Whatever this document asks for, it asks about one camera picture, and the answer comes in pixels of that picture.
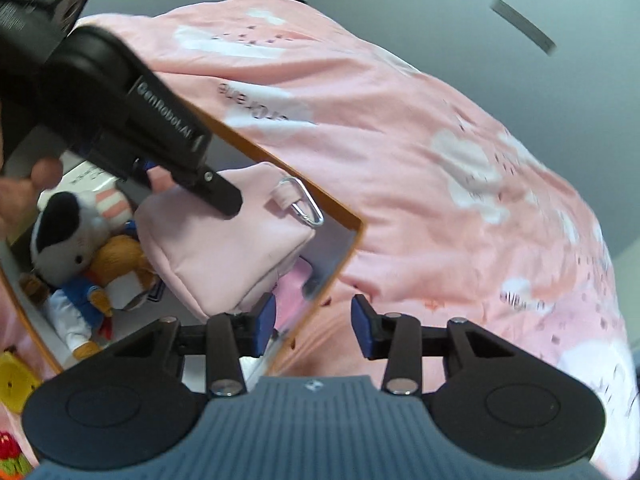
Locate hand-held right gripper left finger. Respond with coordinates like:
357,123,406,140
112,292,279,399

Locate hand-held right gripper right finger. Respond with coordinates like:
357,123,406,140
350,294,507,396

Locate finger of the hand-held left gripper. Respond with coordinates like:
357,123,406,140
117,156,162,192
169,165,246,219

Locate pink case with navy edge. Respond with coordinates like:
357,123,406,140
272,255,321,306

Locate pale pink fabric pouch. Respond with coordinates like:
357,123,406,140
134,162,317,323

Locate orange cardboard box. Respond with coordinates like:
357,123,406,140
0,110,365,378

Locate sailor plush toy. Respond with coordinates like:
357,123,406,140
20,187,158,361

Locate person's left hand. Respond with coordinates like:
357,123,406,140
0,157,64,238

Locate white flat box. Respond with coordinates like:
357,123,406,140
45,150,122,196

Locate silver carabiner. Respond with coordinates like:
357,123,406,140
284,176,325,226

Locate pink printed blanket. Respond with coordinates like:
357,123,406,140
0,0,631,480

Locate yellow round toy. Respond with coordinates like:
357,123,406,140
0,350,44,416

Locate red green toy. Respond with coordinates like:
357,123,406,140
0,430,34,479

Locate grey wall strip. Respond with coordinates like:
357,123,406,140
490,0,558,55

